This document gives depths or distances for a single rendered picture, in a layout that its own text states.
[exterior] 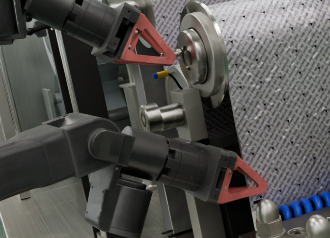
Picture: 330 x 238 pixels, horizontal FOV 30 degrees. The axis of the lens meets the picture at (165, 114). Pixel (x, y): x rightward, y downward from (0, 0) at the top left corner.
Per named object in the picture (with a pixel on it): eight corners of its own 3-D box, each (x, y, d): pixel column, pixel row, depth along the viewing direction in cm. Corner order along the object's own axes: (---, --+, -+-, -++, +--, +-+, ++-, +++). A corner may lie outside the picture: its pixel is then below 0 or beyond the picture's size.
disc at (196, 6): (189, 102, 91) (172, 2, 89) (192, 101, 92) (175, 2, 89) (233, 114, 78) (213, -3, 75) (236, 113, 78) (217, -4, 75)
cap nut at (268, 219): (250, 235, 75) (244, 199, 74) (276, 226, 76) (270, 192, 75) (264, 243, 72) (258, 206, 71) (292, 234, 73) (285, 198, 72)
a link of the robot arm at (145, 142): (126, 124, 71) (114, 122, 77) (110, 182, 71) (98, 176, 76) (179, 140, 74) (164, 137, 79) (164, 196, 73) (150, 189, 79)
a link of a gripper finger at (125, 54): (170, 83, 81) (105, 52, 78) (154, 84, 88) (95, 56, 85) (189, 36, 81) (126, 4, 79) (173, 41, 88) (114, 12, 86)
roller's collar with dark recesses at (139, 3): (106, 34, 107) (98, -3, 107) (139, 27, 109) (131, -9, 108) (116, 32, 101) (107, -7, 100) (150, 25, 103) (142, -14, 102)
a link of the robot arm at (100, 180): (96, 125, 66) (63, 117, 73) (67, 229, 65) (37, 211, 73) (182, 150, 73) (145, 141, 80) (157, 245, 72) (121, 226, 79)
